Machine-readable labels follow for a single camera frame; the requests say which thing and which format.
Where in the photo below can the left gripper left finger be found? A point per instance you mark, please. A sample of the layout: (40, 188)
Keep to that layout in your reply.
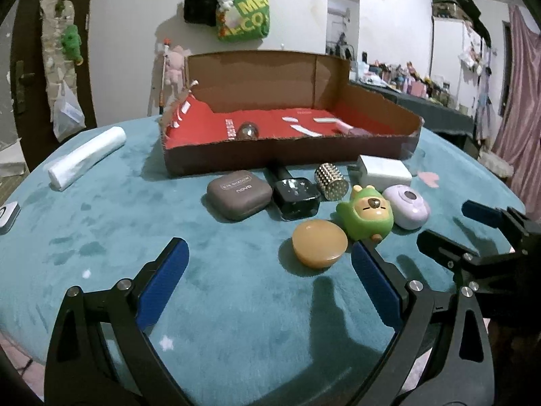
(100, 352)

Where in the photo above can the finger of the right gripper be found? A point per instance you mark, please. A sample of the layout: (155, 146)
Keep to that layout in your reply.
(458, 258)
(521, 232)

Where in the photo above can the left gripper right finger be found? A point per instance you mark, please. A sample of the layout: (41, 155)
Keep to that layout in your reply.
(459, 370)

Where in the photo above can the lilac round device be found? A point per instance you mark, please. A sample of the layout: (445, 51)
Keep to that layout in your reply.
(410, 210)

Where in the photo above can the green bear figurine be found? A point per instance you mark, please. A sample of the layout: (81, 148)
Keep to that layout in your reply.
(367, 215)

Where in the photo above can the white power adapter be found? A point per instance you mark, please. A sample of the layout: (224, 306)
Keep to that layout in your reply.
(380, 173)

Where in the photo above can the orange round compact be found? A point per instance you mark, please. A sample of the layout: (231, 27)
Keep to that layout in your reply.
(319, 244)

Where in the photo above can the pink nail polish bottle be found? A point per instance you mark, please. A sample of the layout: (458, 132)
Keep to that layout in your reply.
(348, 130)

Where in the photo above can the brown eyeshadow case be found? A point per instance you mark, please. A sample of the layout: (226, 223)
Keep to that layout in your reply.
(239, 195)

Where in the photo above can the small brown glass ball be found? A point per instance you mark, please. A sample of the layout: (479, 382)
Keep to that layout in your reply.
(247, 131)

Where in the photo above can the pink curtain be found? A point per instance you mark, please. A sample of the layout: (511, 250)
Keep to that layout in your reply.
(518, 139)

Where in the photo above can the dark cloth side table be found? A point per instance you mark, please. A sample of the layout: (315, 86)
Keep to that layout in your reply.
(445, 122)

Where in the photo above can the teal plush table mat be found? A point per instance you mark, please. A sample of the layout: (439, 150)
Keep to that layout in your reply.
(247, 324)

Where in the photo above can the white square device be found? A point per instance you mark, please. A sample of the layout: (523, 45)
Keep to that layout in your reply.
(8, 214)

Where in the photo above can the studded silver cylinder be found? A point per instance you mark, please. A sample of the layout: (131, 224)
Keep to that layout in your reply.
(331, 182)

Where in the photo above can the black square bottle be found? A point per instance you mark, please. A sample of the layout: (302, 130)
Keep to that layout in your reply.
(294, 197)

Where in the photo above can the white wardrobe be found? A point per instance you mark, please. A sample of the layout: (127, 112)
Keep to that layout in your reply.
(456, 49)

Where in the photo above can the white plastic roll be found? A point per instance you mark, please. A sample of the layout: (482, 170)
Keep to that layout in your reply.
(66, 170)

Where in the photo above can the white plastic bag hanging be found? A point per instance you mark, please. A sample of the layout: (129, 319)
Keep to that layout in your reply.
(68, 117)

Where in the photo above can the cardboard box red lining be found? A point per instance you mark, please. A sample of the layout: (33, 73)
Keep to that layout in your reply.
(295, 100)

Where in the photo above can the pink plush toy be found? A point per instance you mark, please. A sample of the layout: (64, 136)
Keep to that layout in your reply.
(175, 67)

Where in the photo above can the green plush toy on door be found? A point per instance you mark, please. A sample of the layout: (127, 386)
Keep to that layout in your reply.
(71, 45)

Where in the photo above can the green tote bag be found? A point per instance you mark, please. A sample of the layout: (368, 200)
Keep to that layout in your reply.
(242, 20)

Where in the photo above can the hanging fabric organizer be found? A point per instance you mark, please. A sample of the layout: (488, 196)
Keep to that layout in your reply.
(56, 16)

